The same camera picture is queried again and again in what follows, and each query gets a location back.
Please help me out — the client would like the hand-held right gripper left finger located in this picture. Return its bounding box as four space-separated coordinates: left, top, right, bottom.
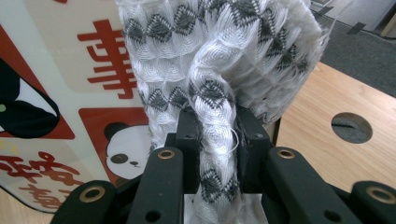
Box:
164 106 201 194

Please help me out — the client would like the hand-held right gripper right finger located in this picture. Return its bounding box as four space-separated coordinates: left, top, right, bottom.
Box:
234 105 276 194

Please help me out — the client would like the white grey patterned cloth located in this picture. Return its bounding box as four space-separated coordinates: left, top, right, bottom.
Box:
115 0 331 224

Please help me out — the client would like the panda print board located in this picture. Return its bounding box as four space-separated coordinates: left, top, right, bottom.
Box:
0 0 283 215

